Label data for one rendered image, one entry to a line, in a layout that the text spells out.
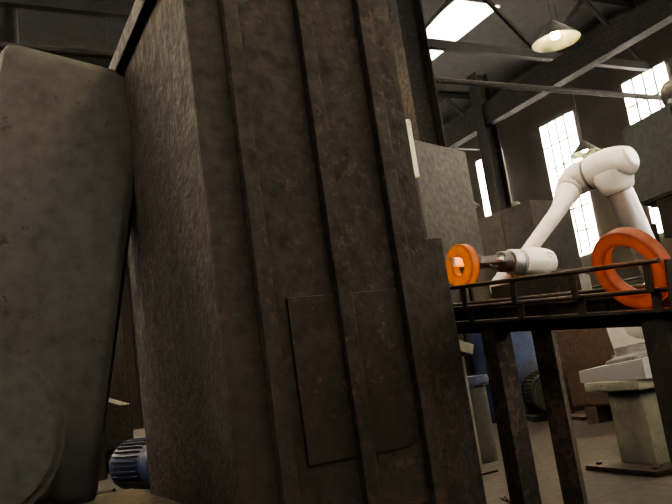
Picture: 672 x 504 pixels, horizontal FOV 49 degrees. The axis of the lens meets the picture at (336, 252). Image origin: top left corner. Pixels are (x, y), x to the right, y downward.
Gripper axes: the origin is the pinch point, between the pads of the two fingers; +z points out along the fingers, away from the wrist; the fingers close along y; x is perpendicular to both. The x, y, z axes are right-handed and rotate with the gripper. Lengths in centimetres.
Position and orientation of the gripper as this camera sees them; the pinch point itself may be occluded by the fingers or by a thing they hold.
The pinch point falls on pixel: (461, 261)
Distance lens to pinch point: 253.3
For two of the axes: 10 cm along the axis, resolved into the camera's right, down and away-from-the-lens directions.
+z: -8.9, 0.0, -4.6
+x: -0.9, -9.8, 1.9
